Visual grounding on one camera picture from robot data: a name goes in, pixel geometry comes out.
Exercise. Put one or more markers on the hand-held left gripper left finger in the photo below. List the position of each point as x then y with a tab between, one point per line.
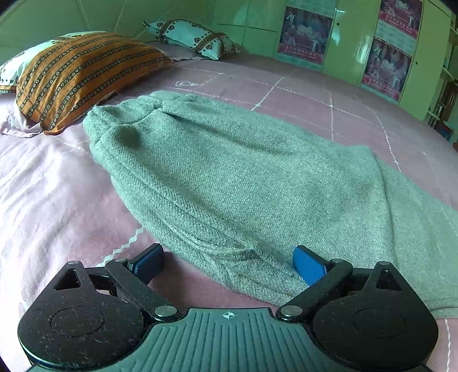
147	264

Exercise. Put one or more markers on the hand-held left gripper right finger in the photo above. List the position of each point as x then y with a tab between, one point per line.
307	264

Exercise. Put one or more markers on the grey-green pants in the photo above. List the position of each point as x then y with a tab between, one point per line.
232	179

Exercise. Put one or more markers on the bed with pink checked sheet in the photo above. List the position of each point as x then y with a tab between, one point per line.
53	196

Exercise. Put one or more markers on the pink pillow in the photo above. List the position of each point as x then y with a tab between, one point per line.
18	123
179	52

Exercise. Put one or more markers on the orange striped pillow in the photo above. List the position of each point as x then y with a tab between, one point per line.
82	71

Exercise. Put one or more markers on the cream corner shelf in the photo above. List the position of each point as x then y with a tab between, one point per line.
442	96

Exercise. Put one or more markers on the cream wardrobe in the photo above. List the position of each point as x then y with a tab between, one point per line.
352	39

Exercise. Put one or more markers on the heart print pillow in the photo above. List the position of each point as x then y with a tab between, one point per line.
9	73
186	34

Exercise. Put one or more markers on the pink wall poster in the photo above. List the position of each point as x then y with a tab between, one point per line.
304	34
400	16
386	68

